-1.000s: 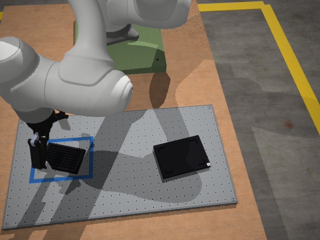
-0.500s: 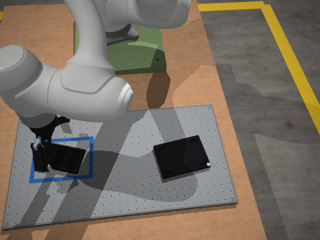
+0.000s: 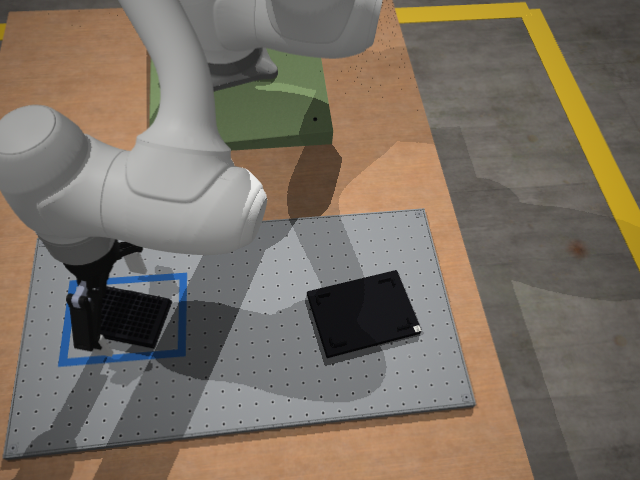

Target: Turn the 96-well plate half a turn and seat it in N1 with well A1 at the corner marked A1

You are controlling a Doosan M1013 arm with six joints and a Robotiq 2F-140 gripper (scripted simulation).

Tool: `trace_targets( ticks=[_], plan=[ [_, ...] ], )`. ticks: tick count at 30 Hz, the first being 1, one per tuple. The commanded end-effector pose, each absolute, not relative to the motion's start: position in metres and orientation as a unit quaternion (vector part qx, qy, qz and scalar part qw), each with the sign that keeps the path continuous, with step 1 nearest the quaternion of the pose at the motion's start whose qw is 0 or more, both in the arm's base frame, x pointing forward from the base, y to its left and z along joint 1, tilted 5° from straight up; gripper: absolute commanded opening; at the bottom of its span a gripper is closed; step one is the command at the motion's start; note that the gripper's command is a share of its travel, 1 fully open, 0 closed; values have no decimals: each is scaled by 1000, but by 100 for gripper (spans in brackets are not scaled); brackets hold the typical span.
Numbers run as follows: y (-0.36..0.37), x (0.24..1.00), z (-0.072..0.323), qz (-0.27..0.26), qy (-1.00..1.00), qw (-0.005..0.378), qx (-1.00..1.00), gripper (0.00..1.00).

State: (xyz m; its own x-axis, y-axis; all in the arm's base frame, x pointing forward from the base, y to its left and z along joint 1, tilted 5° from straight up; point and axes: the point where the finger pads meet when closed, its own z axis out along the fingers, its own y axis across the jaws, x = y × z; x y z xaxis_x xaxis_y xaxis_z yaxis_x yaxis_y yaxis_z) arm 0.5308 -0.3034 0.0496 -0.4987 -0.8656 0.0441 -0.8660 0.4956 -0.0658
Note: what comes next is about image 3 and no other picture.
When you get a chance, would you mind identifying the blue tape rectangle outline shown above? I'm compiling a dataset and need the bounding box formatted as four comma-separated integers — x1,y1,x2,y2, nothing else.
58,273,187,367

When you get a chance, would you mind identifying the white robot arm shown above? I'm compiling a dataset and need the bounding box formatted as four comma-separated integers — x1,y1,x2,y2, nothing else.
0,0,383,265

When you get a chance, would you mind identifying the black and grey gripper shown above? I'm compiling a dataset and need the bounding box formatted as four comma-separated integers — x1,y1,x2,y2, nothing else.
63,239,147,357

